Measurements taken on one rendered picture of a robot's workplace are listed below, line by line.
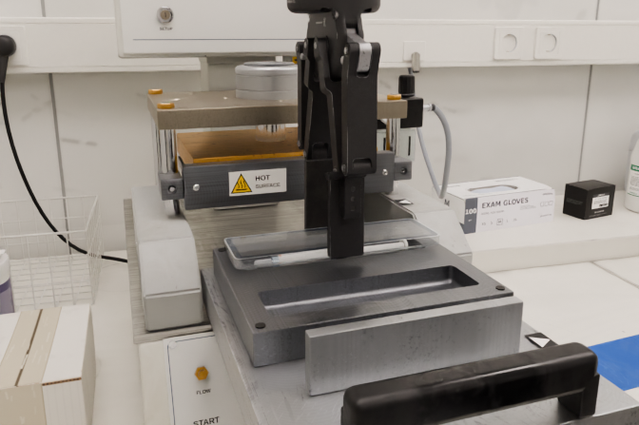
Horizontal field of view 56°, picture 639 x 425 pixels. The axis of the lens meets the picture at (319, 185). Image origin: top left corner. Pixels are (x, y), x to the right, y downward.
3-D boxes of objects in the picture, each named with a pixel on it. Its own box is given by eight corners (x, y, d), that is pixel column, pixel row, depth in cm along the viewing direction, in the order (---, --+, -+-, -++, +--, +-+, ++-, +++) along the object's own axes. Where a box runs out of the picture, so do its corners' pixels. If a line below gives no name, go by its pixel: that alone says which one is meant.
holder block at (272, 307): (213, 274, 54) (212, 247, 54) (411, 249, 60) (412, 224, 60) (253, 368, 39) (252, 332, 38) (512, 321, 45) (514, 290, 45)
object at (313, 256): (236, 286, 47) (235, 260, 47) (223, 261, 53) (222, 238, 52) (440, 259, 53) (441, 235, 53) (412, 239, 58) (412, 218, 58)
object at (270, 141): (178, 163, 77) (173, 88, 75) (338, 152, 84) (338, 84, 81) (195, 197, 61) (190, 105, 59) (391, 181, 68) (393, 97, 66)
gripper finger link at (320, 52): (358, 41, 49) (364, 35, 47) (371, 177, 48) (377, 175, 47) (311, 41, 47) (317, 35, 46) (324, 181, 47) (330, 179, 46)
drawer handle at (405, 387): (338, 450, 31) (339, 383, 30) (571, 396, 36) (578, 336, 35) (353, 476, 29) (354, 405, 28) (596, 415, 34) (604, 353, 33)
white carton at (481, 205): (429, 218, 129) (431, 184, 127) (515, 206, 137) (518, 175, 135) (462, 235, 118) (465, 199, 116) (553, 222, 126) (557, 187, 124)
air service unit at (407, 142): (340, 172, 92) (341, 75, 89) (424, 165, 97) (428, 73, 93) (353, 180, 88) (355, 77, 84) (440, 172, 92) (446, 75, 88)
